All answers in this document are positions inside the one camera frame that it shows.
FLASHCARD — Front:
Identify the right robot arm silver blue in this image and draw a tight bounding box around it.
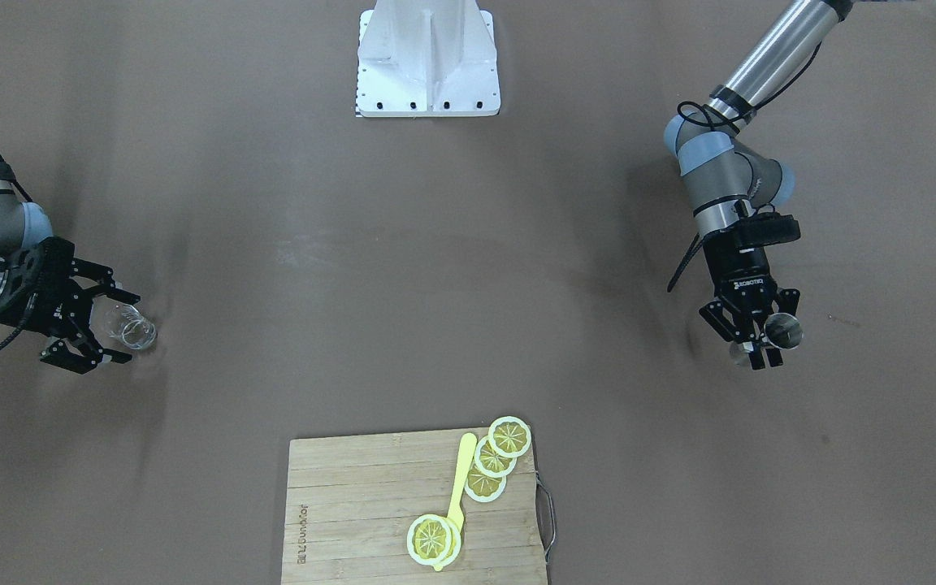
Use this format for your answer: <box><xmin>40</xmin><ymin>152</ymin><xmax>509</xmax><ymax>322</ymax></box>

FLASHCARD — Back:
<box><xmin>0</xmin><ymin>152</ymin><xmax>140</xmax><ymax>374</ymax></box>

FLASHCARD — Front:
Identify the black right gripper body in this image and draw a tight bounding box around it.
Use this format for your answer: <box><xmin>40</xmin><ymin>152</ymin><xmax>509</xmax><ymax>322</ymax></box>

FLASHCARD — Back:
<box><xmin>0</xmin><ymin>236</ymin><xmax>103</xmax><ymax>347</ymax></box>

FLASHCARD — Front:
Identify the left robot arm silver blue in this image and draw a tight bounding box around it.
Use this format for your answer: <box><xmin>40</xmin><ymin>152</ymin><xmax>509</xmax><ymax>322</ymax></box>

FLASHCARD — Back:
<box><xmin>664</xmin><ymin>1</ymin><xmax>854</xmax><ymax>371</ymax></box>

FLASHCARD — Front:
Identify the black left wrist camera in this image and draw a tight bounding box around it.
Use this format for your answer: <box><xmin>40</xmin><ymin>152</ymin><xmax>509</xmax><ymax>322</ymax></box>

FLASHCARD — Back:
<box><xmin>730</xmin><ymin>212</ymin><xmax>801</xmax><ymax>251</ymax></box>

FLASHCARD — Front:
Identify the clear glass beaker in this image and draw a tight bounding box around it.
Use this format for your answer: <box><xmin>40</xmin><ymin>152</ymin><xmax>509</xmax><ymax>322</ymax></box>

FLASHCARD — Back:
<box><xmin>90</xmin><ymin>297</ymin><xmax>158</xmax><ymax>351</ymax></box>

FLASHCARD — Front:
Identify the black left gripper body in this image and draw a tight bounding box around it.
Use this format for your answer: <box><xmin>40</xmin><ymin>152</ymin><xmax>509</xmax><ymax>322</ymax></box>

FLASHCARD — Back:
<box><xmin>700</xmin><ymin>232</ymin><xmax>780</xmax><ymax>326</ymax></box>

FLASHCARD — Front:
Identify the bamboo cutting board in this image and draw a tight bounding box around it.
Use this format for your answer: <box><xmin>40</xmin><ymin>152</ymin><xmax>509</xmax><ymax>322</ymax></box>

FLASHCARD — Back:
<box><xmin>279</xmin><ymin>429</ymin><xmax>550</xmax><ymax>584</ymax></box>

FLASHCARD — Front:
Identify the lemon slice at corner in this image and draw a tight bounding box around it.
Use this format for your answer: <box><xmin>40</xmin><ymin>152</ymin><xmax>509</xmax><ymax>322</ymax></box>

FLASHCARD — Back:
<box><xmin>487</xmin><ymin>415</ymin><xmax>532</xmax><ymax>458</ymax></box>

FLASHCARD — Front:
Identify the lemon slice on knife end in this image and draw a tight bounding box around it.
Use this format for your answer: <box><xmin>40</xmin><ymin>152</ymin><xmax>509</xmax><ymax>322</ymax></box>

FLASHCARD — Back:
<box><xmin>405</xmin><ymin>513</ymin><xmax>463</xmax><ymax>571</ymax></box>

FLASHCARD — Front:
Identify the yellow plastic knife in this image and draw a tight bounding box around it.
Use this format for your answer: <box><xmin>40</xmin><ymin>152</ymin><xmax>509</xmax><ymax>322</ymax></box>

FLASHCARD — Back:
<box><xmin>434</xmin><ymin>432</ymin><xmax>478</xmax><ymax>573</ymax></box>

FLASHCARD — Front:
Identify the steel jigger measuring cup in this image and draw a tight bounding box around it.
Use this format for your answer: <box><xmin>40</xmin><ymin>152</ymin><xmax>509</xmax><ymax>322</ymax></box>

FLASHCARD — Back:
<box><xmin>729</xmin><ymin>312</ymin><xmax>804</xmax><ymax>371</ymax></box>

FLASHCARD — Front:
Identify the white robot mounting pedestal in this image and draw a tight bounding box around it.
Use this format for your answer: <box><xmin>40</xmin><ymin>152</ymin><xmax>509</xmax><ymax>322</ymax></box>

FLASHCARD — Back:
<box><xmin>354</xmin><ymin>1</ymin><xmax>501</xmax><ymax>119</ymax></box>

